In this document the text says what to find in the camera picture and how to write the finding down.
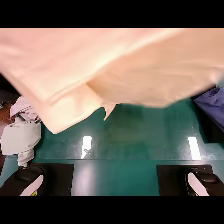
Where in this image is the cream shirt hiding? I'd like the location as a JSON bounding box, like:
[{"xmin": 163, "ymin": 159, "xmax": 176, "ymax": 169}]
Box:
[{"xmin": 0, "ymin": 28, "xmax": 224, "ymax": 135}]

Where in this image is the white garment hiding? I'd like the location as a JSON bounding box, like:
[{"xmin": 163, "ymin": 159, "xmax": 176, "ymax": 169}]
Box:
[{"xmin": 0, "ymin": 120, "xmax": 43, "ymax": 168}]

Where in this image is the blue garment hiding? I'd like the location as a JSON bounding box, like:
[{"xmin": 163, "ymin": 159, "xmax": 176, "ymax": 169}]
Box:
[{"xmin": 192, "ymin": 85, "xmax": 224, "ymax": 134}]

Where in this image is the grey garment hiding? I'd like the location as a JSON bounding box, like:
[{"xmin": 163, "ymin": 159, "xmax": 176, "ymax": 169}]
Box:
[{"xmin": 9, "ymin": 95, "xmax": 42, "ymax": 124}]

